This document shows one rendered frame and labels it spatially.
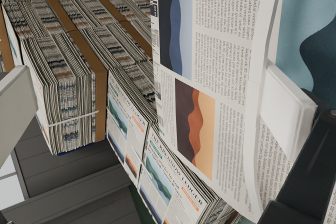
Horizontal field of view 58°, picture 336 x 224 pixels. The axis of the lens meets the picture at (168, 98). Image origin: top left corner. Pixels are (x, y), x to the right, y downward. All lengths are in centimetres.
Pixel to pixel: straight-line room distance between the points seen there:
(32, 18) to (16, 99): 123
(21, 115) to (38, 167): 383
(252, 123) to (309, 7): 7
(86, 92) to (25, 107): 94
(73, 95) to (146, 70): 27
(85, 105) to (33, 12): 50
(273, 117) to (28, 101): 13
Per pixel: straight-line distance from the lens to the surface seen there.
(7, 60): 169
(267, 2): 17
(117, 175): 399
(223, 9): 24
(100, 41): 125
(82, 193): 389
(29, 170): 400
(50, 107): 111
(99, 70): 109
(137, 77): 109
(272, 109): 17
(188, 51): 28
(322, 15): 19
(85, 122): 123
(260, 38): 17
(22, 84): 18
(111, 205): 415
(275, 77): 16
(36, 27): 135
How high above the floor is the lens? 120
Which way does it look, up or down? 29 degrees down
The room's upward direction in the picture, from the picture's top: 107 degrees counter-clockwise
